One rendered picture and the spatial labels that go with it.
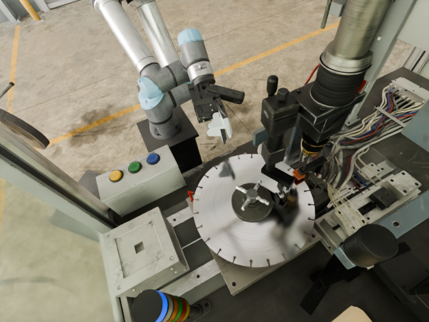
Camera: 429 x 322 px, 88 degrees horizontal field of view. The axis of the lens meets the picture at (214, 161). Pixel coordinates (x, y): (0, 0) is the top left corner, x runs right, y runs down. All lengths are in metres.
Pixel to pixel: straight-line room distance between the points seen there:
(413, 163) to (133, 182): 1.04
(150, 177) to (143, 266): 0.28
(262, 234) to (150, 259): 0.31
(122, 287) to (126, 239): 0.12
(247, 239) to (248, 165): 0.22
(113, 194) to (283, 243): 0.55
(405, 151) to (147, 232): 1.01
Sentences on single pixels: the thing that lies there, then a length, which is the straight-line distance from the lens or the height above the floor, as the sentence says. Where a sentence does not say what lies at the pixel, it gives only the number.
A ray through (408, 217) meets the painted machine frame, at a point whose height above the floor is 1.05.
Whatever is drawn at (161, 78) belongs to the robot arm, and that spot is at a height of 1.12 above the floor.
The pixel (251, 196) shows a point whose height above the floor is 1.00.
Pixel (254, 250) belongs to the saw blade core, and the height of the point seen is 0.95.
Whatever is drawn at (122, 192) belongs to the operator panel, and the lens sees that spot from 0.82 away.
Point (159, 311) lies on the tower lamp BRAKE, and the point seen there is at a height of 1.16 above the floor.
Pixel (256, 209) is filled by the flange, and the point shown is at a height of 0.96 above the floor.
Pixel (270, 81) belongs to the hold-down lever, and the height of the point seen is 1.27.
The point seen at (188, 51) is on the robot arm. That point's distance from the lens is 0.72.
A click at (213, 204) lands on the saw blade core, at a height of 0.95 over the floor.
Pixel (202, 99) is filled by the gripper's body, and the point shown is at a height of 1.11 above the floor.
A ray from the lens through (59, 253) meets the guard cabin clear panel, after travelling 0.64.
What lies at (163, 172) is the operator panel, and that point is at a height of 0.89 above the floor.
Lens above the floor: 1.53
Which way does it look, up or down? 55 degrees down
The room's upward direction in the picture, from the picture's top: 12 degrees counter-clockwise
